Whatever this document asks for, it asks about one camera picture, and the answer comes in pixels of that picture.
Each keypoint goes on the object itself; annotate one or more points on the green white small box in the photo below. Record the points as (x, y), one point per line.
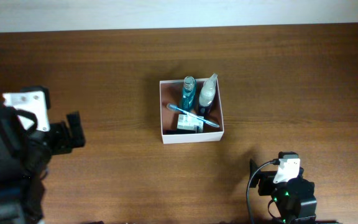
(189, 123)

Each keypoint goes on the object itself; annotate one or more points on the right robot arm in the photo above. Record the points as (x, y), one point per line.
(292, 209)

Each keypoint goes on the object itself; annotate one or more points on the blue white toothbrush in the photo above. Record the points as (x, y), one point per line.
(176, 108)

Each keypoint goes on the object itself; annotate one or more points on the teal mouthwash bottle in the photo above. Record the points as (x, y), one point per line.
(188, 94)

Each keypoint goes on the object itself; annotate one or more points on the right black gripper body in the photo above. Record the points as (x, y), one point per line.
(266, 182)

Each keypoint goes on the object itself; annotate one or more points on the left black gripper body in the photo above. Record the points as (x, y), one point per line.
(62, 137)

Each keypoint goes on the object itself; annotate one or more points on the clear spray bottle purple liquid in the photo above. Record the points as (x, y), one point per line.
(207, 95)

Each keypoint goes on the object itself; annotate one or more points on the white open cardboard box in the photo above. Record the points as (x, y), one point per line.
(170, 92)

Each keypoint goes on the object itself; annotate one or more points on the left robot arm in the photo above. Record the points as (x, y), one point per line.
(28, 141)

